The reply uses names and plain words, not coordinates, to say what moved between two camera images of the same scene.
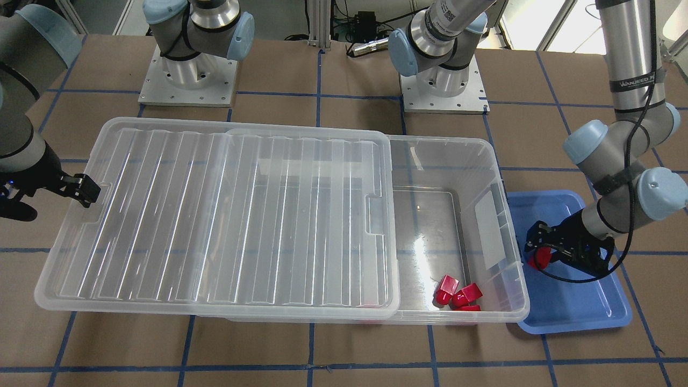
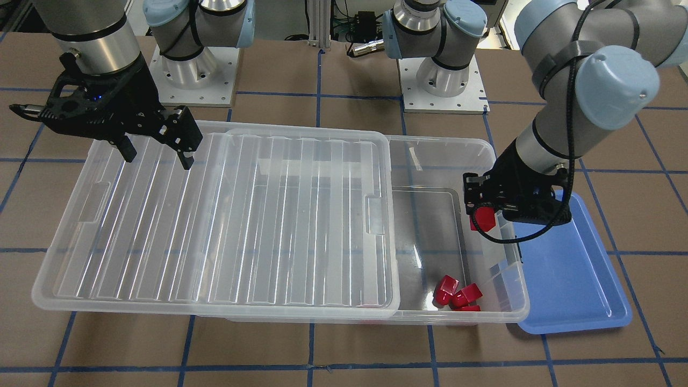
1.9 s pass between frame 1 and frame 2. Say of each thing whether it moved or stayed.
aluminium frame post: stayed
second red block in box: stayed
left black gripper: moved
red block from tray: moved
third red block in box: stayed
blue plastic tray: stayed
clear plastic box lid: stayed
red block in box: stayed
